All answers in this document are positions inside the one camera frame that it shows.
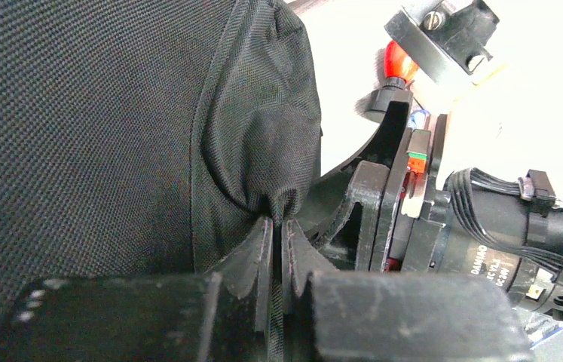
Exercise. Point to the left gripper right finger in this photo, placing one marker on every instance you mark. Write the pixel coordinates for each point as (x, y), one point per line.
(334, 315)

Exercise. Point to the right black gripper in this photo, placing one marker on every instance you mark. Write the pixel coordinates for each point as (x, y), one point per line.
(380, 210)

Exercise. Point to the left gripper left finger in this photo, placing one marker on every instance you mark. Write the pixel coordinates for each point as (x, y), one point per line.
(220, 315)

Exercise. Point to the red black stamp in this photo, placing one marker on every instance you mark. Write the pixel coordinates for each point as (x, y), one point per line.
(399, 69)

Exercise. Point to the black student backpack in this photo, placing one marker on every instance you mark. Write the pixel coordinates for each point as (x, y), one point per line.
(141, 137)

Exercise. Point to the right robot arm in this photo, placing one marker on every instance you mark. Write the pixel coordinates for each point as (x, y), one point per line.
(510, 233)

